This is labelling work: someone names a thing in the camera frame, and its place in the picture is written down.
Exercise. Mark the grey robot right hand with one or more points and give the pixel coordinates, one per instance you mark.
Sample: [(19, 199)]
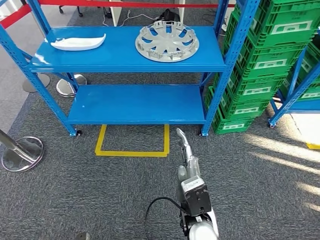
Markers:
[(192, 167)]

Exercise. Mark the grey wheel hubcap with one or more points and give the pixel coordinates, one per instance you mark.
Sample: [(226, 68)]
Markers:
[(167, 41)]

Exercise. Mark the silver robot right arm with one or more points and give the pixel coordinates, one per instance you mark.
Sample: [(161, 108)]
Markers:
[(202, 232)]

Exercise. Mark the white car trim part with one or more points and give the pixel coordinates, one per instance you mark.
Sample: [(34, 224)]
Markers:
[(77, 43)]

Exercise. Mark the yellow floor tape square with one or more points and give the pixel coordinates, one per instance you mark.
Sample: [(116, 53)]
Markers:
[(132, 153)]

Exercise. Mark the black bag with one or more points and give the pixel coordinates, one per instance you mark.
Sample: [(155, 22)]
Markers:
[(170, 16)]

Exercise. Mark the white desk panel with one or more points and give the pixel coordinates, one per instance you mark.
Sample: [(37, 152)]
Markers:
[(181, 11), (115, 13)]

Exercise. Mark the grey robot foot plate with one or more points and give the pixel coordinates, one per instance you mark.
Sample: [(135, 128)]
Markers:
[(82, 236)]

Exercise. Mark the yellow floor tape strip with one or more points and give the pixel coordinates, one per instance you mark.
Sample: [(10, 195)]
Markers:
[(313, 146)]

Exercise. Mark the metal barrier stanchion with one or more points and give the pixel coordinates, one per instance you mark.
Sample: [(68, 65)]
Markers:
[(67, 89), (25, 155), (32, 84)]

